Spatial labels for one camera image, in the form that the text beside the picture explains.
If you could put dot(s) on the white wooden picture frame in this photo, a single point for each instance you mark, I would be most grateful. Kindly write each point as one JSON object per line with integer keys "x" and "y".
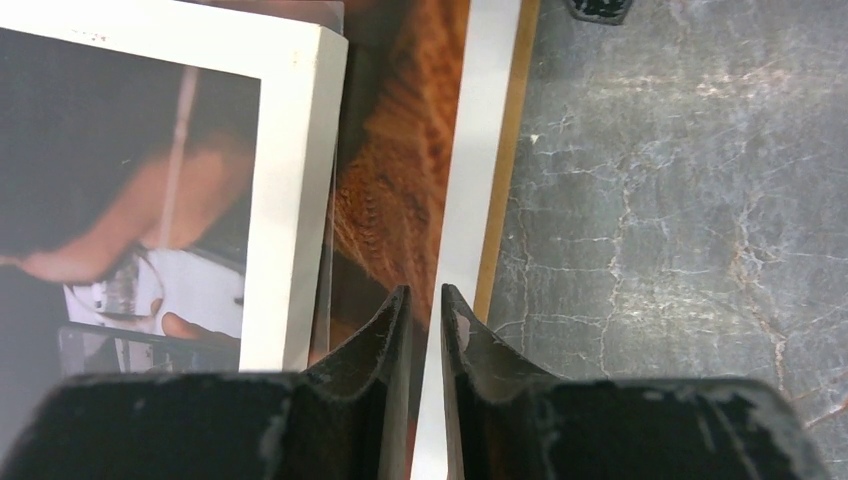
{"x": 300, "y": 67}

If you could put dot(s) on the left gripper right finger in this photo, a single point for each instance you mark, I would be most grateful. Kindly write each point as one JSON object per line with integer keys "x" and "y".
{"x": 507, "y": 418}

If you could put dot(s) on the brown fibreboard backing panel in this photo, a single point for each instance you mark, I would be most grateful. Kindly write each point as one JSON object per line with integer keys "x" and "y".
{"x": 505, "y": 154}

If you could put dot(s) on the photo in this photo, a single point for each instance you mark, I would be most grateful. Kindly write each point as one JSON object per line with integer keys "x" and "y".
{"x": 126, "y": 205}

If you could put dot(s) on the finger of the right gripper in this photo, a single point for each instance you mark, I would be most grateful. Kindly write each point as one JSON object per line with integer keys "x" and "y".
{"x": 604, "y": 12}

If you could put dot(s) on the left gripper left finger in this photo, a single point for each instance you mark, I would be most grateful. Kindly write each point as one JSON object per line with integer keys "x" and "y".
{"x": 345, "y": 417}

